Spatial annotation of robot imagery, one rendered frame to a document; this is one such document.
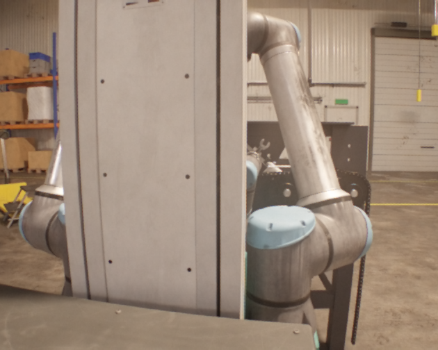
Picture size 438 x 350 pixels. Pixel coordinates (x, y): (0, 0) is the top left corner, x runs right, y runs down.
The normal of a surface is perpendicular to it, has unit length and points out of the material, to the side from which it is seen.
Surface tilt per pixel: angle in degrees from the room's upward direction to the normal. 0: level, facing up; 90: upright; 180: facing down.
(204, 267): 90
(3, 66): 90
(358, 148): 90
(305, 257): 90
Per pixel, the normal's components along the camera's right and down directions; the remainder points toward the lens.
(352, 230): 0.45, -0.30
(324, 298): -0.07, 0.12
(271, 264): -0.38, 0.11
